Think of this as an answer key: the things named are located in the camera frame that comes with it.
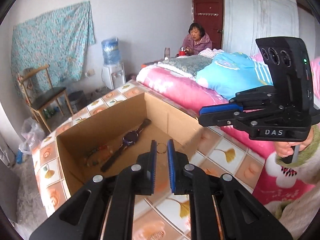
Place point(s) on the seated woman in purple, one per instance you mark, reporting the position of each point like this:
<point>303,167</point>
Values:
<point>197,40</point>

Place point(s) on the white wardrobe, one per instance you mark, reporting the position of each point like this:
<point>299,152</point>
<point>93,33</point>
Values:
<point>247,20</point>

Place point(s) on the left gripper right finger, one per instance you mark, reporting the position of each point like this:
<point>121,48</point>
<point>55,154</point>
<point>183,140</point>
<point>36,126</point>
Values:
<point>171,165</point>

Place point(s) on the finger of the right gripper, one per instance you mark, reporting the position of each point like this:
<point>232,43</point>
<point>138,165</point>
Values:
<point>220,108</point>
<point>217,119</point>

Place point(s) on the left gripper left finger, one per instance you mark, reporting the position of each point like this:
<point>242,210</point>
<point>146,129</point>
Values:
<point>151,170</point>

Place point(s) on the brown cardboard box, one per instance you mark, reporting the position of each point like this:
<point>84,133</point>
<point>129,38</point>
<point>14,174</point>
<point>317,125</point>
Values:
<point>112,139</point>

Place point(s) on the dark red door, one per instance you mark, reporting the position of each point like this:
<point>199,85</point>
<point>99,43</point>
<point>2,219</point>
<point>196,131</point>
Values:
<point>209,14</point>

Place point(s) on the floral blue wall cloth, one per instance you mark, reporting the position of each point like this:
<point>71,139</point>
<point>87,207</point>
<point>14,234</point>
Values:
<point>59,38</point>

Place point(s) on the pink floral quilt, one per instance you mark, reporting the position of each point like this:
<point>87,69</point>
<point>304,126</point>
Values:
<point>250,161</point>

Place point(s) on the white water dispenser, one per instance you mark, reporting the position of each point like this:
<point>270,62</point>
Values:
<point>113,75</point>

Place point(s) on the white plastic bag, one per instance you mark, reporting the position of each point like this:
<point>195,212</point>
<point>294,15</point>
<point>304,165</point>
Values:
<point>33,135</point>

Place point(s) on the wooden chair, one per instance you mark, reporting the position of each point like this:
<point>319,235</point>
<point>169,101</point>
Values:
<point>41,102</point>

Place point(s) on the dark grey cabinet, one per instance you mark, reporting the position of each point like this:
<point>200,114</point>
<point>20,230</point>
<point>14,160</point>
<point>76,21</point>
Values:
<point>9,184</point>

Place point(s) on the pink strap smart watch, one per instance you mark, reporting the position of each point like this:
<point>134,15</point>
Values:
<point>128,140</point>

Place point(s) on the right hand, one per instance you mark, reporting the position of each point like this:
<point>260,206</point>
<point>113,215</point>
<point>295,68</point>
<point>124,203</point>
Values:
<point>292,147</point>

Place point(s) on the blue pillow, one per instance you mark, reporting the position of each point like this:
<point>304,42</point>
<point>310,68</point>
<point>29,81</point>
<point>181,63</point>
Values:
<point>229,73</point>

